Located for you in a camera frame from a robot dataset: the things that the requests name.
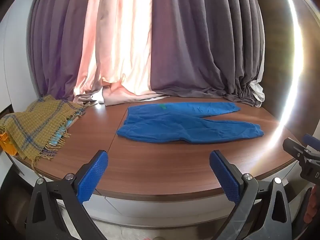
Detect orange plastic object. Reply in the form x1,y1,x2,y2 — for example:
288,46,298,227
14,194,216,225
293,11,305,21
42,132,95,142
0,132,18,156

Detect purple grey curtain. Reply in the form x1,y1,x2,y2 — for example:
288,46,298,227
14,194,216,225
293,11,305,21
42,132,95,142
27,0,100,103
149,0,266,108

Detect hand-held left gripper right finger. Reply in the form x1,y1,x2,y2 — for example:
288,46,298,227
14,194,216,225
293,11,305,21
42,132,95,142
209,150,293,240

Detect yellow plaid fringed blanket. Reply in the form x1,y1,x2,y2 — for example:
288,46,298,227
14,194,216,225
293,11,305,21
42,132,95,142
0,95,87,173

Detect red knobbly object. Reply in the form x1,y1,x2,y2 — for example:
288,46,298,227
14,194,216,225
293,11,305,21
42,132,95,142
304,186,320,227

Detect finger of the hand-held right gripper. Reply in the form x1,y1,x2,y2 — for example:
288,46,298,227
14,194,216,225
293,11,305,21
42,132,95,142
283,137,310,161
303,134,320,153

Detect pink curtain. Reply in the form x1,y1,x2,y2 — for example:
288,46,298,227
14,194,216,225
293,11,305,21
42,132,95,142
74,0,168,107

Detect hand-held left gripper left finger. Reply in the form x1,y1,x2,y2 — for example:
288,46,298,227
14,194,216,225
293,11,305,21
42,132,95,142
26,150,109,240

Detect blue pants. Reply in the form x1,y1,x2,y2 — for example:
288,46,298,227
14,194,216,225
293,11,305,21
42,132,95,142
117,102,265,145

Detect light blue cloth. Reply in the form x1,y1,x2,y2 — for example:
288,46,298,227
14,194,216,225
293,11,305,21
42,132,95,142
47,118,81,152

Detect white curtain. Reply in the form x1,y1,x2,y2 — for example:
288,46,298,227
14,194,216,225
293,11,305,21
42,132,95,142
250,79,266,108

